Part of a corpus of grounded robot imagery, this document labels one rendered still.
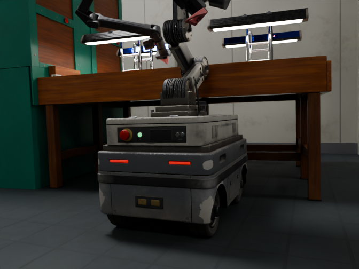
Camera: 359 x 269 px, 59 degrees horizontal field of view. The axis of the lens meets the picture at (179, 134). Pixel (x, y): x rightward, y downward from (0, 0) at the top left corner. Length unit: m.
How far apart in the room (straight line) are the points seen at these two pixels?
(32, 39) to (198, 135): 1.57
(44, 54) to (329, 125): 3.00
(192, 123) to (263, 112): 2.86
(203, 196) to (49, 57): 1.75
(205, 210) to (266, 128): 2.89
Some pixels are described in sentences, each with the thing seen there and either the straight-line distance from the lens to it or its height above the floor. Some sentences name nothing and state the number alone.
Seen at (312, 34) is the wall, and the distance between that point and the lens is 4.05.
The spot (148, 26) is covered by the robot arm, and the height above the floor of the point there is 1.01.
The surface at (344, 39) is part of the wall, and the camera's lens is 4.05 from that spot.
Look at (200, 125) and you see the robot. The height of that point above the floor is 0.44.
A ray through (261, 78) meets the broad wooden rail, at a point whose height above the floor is 0.67.
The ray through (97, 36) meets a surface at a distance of 2.53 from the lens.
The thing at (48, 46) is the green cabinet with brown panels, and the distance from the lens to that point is 2.57.
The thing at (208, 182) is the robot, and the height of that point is 0.24.
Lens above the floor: 0.48
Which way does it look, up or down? 3 degrees down
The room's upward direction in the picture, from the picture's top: 2 degrees counter-clockwise
